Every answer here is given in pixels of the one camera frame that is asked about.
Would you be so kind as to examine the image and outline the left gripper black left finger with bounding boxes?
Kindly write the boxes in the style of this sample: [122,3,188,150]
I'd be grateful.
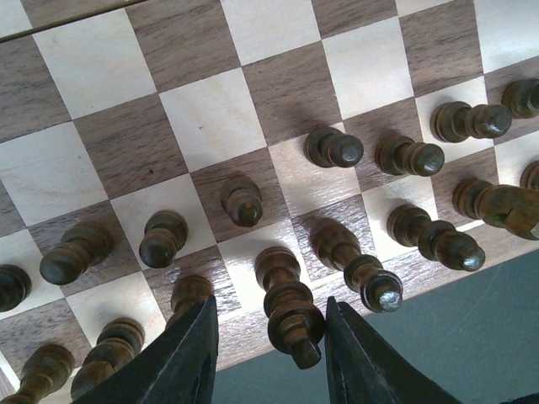
[75,295,219,403]

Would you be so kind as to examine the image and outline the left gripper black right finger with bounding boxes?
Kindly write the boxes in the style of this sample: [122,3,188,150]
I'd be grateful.
[324,296,458,404]

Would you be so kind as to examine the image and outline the dark pawn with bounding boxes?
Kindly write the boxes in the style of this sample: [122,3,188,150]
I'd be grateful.
[304,127,364,168]
[1,264,32,312]
[139,210,189,268]
[40,221,115,286]
[430,101,513,143]
[221,176,263,227]
[375,135,445,177]

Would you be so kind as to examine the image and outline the dark wooden chess piece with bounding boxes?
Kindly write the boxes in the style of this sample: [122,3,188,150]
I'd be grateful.
[311,219,403,313]

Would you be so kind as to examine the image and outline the wooden chess board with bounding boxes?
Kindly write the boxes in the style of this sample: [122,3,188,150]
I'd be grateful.
[1,1,538,403]

